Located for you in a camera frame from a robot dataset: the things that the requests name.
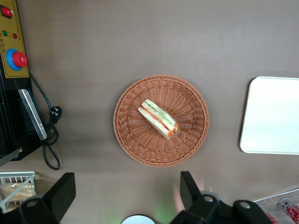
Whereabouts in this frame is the white wire rack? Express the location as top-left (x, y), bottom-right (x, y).
top-left (0, 171), bottom-right (36, 214)

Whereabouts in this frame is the black power cable with plug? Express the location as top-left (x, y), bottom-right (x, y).
top-left (29, 71), bottom-right (63, 171)

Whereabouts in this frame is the packaged bread snack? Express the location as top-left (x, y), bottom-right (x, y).
top-left (1, 182), bottom-right (37, 203)

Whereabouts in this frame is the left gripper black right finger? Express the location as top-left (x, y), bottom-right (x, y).
top-left (170, 171), bottom-right (221, 224)

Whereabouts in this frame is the plastic sandwich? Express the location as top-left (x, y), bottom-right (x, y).
top-left (137, 99), bottom-right (180, 140)

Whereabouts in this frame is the red cola bottle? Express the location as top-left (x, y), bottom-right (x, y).
top-left (278, 197), bottom-right (299, 219)
top-left (265, 210), bottom-right (280, 224)

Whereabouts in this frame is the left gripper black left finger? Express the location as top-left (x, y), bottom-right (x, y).
top-left (14, 172), bottom-right (77, 224)

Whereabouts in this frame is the cream rectangular tray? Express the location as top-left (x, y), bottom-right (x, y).
top-left (240, 76), bottom-right (299, 155)

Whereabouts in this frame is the black sealing machine yellow panel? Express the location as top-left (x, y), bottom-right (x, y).
top-left (0, 0), bottom-right (49, 167)

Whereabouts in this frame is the clear acrylic bottle stand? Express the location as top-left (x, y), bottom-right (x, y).
top-left (253, 188), bottom-right (299, 224)

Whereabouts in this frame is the round brown wicker basket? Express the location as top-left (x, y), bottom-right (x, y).
top-left (113, 74), bottom-right (210, 168)

